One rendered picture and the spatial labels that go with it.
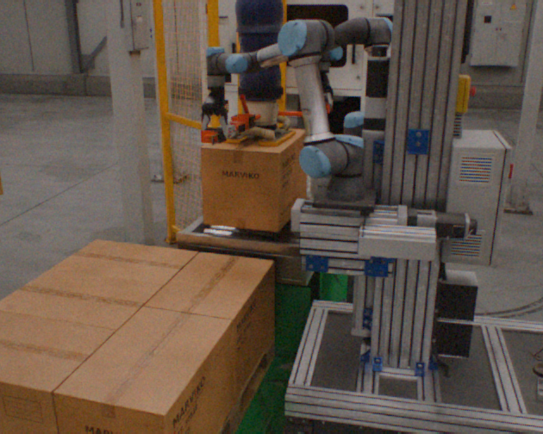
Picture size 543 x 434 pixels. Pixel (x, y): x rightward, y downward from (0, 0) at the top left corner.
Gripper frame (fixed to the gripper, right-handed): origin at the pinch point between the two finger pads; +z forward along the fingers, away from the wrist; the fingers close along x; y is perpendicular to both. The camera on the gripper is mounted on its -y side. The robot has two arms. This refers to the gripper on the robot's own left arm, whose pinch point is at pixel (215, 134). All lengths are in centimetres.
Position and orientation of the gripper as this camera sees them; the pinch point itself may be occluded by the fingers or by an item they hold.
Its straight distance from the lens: 244.7
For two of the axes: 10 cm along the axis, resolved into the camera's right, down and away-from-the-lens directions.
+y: 3.0, -3.2, 9.0
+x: -9.5, -1.2, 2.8
